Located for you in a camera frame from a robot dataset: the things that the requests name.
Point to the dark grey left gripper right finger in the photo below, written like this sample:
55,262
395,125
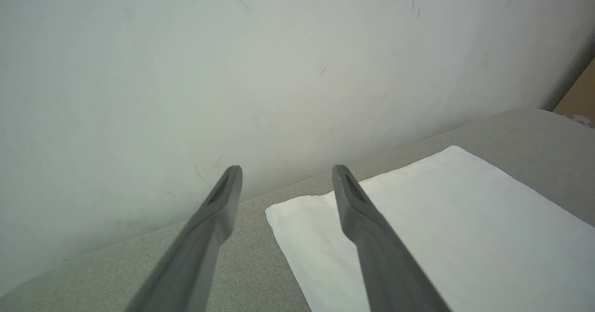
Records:
376,251

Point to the white and blue garment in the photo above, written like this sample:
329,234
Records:
465,237

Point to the grey fabric sofa cushion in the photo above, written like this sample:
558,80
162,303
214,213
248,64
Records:
260,265

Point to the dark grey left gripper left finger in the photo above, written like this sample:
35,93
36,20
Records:
200,251

